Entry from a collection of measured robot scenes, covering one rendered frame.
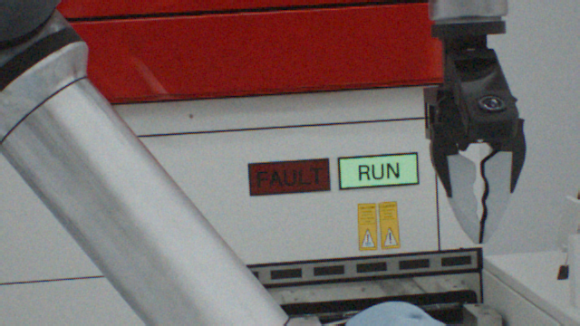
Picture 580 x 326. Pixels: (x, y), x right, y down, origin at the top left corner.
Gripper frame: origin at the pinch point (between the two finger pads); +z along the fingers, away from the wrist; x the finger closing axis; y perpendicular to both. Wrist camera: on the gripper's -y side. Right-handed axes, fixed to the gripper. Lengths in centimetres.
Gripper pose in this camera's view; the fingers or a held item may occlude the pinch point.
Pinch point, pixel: (481, 232)
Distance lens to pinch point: 115.4
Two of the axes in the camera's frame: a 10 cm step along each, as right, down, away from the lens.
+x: -9.9, 0.7, -0.9
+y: -1.0, -1.1, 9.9
